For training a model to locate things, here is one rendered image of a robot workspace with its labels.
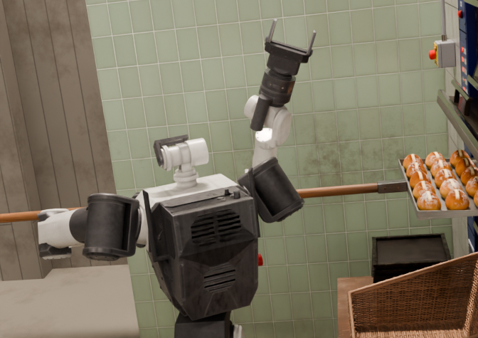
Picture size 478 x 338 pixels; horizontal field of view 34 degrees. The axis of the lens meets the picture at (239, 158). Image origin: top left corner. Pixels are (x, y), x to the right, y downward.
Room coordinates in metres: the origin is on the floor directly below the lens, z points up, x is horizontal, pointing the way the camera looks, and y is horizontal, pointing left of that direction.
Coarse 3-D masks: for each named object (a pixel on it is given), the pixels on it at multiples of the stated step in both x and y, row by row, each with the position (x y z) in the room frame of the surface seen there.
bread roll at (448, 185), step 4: (448, 180) 2.20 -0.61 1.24; (452, 180) 2.20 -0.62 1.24; (444, 184) 2.20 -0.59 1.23; (448, 184) 2.18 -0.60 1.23; (452, 184) 2.18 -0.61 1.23; (456, 184) 2.18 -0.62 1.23; (440, 188) 2.21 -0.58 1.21; (444, 188) 2.19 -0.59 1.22; (448, 188) 2.18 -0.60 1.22; (452, 188) 2.17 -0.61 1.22; (456, 188) 2.17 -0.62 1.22; (460, 188) 2.18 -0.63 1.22; (440, 192) 2.20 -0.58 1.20; (444, 192) 2.18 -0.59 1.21; (448, 192) 2.17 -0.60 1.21; (444, 196) 2.18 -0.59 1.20
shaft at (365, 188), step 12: (300, 192) 2.36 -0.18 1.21; (312, 192) 2.35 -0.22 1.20; (324, 192) 2.34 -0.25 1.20; (336, 192) 2.34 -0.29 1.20; (348, 192) 2.33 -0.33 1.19; (360, 192) 2.33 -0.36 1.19; (372, 192) 2.33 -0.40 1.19; (0, 216) 2.48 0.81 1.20; (12, 216) 2.48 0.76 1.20; (24, 216) 2.47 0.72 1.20; (36, 216) 2.46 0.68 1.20
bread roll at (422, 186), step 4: (416, 184) 2.23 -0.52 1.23; (420, 184) 2.20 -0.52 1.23; (424, 184) 2.20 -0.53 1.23; (428, 184) 2.20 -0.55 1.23; (416, 188) 2.21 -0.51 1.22; (420, 188) 2.19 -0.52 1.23; (424, 188) 2.19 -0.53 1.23; (428, 188) 2.19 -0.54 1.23; (432, 188) 2.20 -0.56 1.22; (416, 192) 2.20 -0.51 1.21; (420, 192) 2.18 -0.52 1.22; (432, 192) 2.18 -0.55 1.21; (416, 196) 2.19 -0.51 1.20; (416, 200) 2.20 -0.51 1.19
